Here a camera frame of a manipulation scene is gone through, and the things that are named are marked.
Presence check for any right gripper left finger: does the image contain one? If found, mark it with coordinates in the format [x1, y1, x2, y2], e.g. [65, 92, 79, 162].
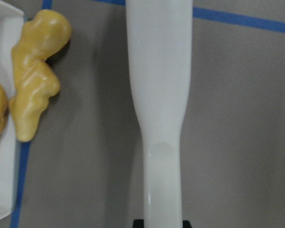
[132, 219, 144, 228]

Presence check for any beige hand brush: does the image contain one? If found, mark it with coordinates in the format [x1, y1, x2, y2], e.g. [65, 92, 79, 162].
[125, 0, 193, 228]

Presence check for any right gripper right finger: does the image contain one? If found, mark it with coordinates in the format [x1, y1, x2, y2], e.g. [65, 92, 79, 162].
[182, 220, 191, 228]

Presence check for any beige dustpan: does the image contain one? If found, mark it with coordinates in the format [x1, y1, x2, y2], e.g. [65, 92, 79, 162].
[0, 0, 24, 220]

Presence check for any toy ginger root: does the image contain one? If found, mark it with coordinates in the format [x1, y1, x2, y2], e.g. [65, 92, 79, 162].
[9, 9, 72, 142]

